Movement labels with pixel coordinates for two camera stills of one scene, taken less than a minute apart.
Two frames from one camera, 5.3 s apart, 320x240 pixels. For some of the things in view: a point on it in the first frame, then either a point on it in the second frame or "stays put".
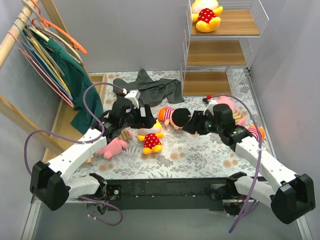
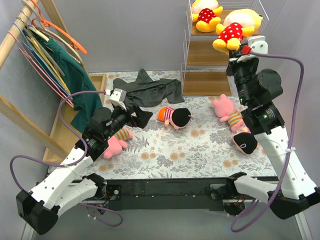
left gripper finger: (148, 111) -> (137, 110)
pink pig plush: (115, 146) stays put
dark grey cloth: (151, 91) stays put
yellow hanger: (43, 55) stays put
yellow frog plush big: (204, 12) stays put
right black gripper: (197, 122) -> (240, 64)
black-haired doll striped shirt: (177, 118) stays put
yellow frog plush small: (152, 138) -> (238, 24)
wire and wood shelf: (214, 62) stays put
